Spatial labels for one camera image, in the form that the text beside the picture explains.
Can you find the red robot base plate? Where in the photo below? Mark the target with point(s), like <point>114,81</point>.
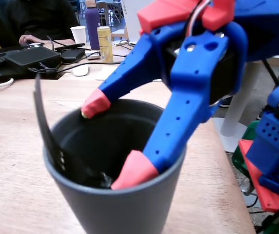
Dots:
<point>268,200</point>

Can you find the black box device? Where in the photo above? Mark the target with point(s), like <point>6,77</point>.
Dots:
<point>32,58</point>

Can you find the blue fixed gripper finger with red tip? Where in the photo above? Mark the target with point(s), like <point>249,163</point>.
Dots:
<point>129,73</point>

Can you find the black power adapter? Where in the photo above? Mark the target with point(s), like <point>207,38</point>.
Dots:
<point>72,55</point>

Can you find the blue moving gripper finger with red tip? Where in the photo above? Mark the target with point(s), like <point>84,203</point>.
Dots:
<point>183,97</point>

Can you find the white paper cup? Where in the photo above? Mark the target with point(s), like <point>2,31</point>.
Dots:
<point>79,35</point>

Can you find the black phone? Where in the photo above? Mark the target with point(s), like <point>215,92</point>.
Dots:
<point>70,46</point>

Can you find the purple water bottle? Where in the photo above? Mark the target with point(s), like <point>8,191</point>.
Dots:
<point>93,26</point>

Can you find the white keyboard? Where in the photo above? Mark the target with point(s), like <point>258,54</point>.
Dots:
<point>104,73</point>

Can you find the gray plastic cup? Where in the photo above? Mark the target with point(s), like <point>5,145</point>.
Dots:
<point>117,212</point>

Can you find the white open laptop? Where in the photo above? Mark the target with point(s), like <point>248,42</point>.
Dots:
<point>132,19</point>

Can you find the bystander hand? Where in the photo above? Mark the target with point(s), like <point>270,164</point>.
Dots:
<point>28,39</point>

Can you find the white computer mouse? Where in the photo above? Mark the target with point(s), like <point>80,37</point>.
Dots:
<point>81,70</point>

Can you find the black shoe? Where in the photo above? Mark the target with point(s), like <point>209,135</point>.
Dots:
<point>226,102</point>

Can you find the person in black shirt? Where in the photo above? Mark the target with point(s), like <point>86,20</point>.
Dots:
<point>44,17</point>

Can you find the yellow drink can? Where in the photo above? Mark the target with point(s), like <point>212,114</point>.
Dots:
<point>105,46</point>

